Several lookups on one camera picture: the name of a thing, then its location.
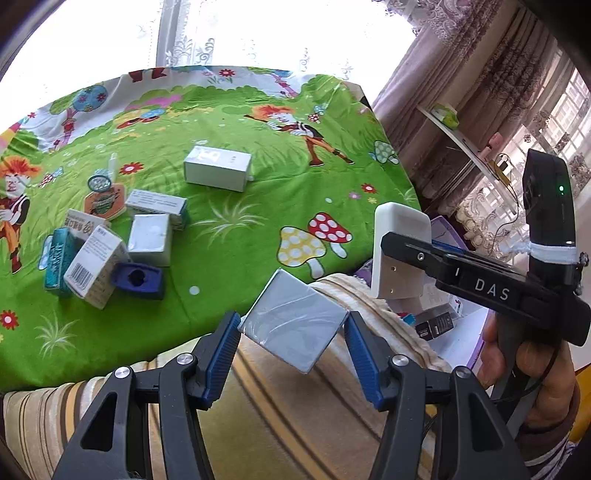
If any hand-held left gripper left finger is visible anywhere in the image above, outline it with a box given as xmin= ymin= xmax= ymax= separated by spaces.
xmin=51 ymin=311 xmax=243 ymax=480

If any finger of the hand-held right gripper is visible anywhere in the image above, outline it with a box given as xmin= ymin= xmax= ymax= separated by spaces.
xmin=381 ymin=232 xmax=462 ymax=278
xmin=431 ymin=239 xmax=528 ymax=278

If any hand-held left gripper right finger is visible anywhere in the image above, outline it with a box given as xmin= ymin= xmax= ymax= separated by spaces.
xmin=344 ymin=311 xmax=532 ymax=480

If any white rounded case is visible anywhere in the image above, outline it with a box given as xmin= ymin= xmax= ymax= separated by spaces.
xmin=373 ymin=202 xmax=432 ymax=301

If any black printed box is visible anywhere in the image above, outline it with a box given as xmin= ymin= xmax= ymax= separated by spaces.
xmin=414 ymin=311 xmax=455 ymax=341

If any square white box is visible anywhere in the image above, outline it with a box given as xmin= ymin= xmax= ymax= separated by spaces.
xmin=237 ymin=268 xmax=350 ymax=374

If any dark blue plastic piece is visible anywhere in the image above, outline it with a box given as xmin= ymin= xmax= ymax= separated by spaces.
xmin=111 ymin=262 xmax=165 ymax=301

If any small white cube box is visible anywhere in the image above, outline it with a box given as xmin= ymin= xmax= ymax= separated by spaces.
xmin=127 ymin=213 xmax=172 ymax=267

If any white printed medicine box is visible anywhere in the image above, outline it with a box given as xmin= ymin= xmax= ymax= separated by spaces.
xmin=63 ymin=226 xmax=130 ymax=309

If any white box with teal end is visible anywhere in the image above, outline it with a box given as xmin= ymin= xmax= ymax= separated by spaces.
xmin=124 ymin=189 xmax=189 ymax=230

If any long white box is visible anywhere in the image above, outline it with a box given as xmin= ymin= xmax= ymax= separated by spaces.
xmin=183 ymin=145 xmax=254 ymax=192

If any small white orange-print box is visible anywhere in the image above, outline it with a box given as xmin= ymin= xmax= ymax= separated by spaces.
xmin=65 ymin=209 xmax=112 ymax=241

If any round-top card package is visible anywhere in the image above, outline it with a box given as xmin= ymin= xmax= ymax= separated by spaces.
xmin=83 ymin=154 xmax=127 ymax=217

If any person's right forearm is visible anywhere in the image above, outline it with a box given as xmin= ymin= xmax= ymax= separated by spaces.
xmin=515 ymin=397 xmax=591 ymax=480

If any person's right hand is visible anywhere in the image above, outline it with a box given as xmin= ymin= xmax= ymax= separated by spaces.
xmin=480 ymin=316 xmax=580 ymax=430

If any striped plush cushion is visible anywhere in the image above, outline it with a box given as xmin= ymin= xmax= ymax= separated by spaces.
xmin=0 ymin=272 xmax=462 ymax=480

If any white metal shelf stand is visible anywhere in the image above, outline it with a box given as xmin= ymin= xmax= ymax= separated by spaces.
xmin=416 ymin=104 xmax=532 ymax=222

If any green cartoon printed sheet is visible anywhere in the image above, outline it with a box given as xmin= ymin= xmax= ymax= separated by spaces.
xmin=0 ymin=65 xmax=421 ymax=393

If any pink curtain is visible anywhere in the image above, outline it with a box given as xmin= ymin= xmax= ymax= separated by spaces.
xmin=372 ymin=0 xmax=573 ymax=222

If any white lace curtain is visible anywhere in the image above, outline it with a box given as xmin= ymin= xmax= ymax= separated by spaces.
xmin=134 ymin=0 xmax=416 ymax=81

